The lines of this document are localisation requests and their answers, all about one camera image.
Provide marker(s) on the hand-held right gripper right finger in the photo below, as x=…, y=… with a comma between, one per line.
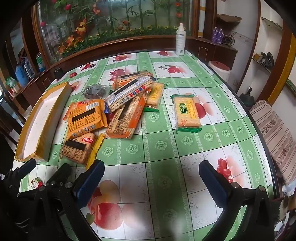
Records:
x=214, y=185

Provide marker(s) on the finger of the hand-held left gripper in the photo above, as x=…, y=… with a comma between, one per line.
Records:
x=24, y=168
x=60, y=172

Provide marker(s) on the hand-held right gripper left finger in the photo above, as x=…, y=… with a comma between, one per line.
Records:
x=89, y=184

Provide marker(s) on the orange cracker packet yellow ends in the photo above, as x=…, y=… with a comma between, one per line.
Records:
x=77, y=148

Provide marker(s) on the yellow cardboard box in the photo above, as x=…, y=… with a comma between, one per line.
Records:
x=39, y=125

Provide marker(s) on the orange snack packet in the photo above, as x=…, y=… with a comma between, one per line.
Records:
x=85, y=118

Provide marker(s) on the long orange cracker packet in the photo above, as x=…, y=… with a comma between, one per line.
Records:
x=124, y=120

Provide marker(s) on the blue snack packet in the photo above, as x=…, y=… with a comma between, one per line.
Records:
x=107, y=107

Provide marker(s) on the yellow green cracker packet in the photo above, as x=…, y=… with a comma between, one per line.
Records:
x=156, y=95
x=186, y=111

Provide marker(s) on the clear bag of dark snacks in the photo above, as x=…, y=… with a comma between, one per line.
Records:
x=94, y=91

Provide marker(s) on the clear cracker packet red print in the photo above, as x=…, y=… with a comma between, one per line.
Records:
x=129, y=92

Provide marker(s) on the clear cracker packet with barcode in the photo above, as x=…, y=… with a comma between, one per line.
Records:
x=129, y=76

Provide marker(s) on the striped seat cushion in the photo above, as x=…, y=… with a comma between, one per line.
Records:
x=272, y=134

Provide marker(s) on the small cardboard box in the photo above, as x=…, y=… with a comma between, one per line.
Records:
x=16, y=89

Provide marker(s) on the green white bag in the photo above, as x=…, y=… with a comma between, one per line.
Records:
x=11, y=82

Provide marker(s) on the blue thermos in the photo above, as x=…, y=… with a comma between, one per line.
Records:
x=20, y=76

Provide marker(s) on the dark green jug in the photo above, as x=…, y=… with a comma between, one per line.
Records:
x=247, y=97

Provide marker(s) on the small black cup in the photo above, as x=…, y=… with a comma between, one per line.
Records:
x=58, y=73

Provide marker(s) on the silver thermos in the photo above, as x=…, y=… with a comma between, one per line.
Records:
x=29, y=68

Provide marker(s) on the white bin with pink lid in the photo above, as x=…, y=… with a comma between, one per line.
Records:
x=219, y=69

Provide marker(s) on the wooden cabinet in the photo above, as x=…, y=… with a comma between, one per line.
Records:
x=208, y=49

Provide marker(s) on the dark shoes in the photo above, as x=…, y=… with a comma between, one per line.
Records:
x=266, y=59

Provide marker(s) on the purple spray can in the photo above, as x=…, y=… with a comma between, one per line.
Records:
x=220, y=36
x=215, y=34

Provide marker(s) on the white spray bottle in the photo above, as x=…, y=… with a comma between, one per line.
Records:
x=180, y=39

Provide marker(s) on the flower painted glass panel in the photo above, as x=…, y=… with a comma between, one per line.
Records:
x=115, y=20

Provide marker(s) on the brown wooden board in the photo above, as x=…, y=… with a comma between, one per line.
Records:
x=229, y=18

